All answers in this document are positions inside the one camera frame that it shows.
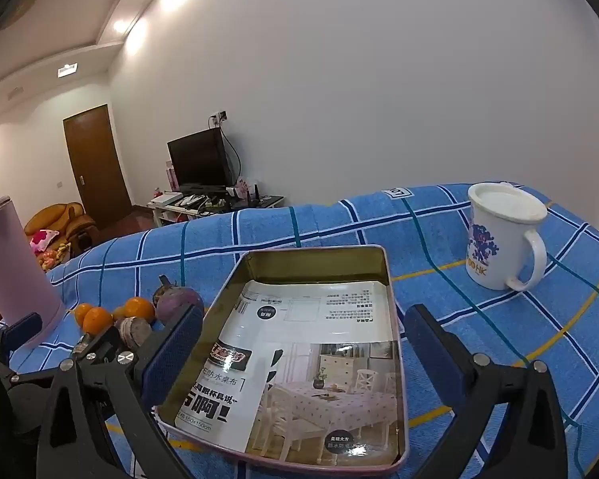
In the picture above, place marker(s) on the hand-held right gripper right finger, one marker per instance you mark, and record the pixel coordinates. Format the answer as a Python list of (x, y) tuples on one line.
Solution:
[(429, 339)]

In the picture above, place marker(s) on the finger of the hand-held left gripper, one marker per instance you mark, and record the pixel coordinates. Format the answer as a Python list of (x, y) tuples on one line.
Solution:
[(100, 345), (25, 329)]

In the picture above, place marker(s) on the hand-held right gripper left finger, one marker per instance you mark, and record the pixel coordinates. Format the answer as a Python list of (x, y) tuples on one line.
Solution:
[(174, 354)]

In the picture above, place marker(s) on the medium orange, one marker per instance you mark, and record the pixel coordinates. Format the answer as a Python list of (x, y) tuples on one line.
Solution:
[(97, 320)]

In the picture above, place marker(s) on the purple sweet potato piece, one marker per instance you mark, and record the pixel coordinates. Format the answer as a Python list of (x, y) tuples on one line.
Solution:
[(132, 332)]

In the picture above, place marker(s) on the small tan fruit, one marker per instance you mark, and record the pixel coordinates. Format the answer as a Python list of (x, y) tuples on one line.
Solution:
[(119, 313)]

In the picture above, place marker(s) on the small orange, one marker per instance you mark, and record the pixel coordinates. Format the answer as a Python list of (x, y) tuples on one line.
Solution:
[(81, 312)]

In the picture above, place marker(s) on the large orange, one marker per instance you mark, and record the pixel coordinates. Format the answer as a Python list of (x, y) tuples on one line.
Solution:
[(139, 309)]

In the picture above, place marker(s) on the round purple fruit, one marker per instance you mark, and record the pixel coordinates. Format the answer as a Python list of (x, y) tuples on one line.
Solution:
[(179, 299)]

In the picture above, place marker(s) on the pink metal tin box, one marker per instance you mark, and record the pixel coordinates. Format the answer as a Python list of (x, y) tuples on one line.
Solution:
[(319, 264)]

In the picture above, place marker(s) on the lilac thermos bottle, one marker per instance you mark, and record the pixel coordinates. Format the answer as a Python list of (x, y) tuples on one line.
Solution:
[(15, 269)]

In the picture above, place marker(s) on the pink floral cushion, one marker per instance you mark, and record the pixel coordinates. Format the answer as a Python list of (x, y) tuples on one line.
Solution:
[(44, 239)]

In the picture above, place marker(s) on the white mug blue print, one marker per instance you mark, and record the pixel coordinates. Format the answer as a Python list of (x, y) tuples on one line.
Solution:
[(499, 259)]

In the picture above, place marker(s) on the yellow leather armchair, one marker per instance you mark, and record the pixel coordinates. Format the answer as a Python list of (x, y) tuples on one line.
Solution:
[(55, 217)]

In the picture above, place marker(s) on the printed paper leaflet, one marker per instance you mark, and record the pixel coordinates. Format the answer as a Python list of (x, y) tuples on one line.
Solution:
[(304, 359)]

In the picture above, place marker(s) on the white set-top box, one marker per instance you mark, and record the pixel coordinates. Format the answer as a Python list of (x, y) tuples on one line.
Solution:
[(164, 198)]

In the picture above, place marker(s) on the blue plaid tablecloth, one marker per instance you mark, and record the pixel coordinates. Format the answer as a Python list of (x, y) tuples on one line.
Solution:
[(304, 229)]

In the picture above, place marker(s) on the white tv stand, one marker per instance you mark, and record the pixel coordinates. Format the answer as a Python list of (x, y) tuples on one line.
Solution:
[(267, 202)]

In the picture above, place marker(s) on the tall pink box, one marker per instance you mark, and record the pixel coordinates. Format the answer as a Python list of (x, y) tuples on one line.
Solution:
[(172, 174)]

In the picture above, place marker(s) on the brown wooden door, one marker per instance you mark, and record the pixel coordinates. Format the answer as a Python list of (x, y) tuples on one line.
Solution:
[(97, 164)]

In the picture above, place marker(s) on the pink floral box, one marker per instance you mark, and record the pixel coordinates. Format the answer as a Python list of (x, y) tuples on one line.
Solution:
[(242, 187)]

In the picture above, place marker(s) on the black television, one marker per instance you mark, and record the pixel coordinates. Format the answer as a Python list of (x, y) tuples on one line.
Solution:
[(199, 159)]

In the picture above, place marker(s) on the square ceiling light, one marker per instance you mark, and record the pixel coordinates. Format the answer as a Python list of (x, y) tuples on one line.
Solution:
[(66, 70)]

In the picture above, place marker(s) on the white wall socket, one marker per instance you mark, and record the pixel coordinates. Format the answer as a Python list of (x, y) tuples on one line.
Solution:
[(218, 117)]

